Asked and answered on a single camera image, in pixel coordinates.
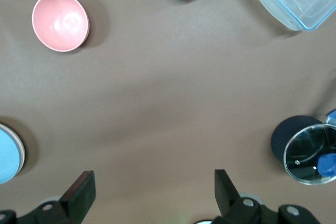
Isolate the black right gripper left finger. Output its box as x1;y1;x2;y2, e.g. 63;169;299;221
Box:
31;170;96;224

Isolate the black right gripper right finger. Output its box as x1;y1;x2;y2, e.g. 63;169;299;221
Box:
212;168;263;224

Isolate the blue plate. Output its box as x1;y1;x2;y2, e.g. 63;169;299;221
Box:
0;126;20;185

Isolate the beige plate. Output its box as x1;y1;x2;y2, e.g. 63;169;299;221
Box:
0;123;26;177

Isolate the glass lid with blue knob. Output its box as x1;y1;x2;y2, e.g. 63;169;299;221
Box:
283;123;336;186

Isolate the pink bowl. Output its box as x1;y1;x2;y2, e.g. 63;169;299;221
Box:
31;0;91;53

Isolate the clear plastic container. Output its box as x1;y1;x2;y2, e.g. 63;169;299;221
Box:
243;0;336;33

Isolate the dark pot with blue handle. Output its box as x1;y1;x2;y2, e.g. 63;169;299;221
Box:
270;110;336;167

